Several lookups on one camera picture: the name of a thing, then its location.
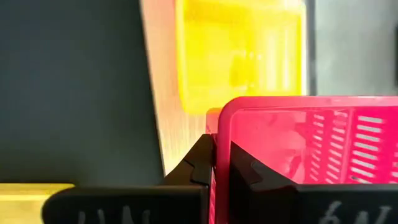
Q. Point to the black table mat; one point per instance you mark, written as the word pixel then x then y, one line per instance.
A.
pixel 62 93

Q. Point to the light wooden shelf board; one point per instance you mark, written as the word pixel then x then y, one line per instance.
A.
pixel 164 77

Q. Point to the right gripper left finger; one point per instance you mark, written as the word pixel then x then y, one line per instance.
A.
pixel 140 205

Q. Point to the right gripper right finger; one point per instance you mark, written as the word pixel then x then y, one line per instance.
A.
pixel 264 202

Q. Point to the red plastic basket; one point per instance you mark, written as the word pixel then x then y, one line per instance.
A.
pixel 264 140

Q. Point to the yellow plastic basket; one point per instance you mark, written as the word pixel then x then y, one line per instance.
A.
pixel 233 56

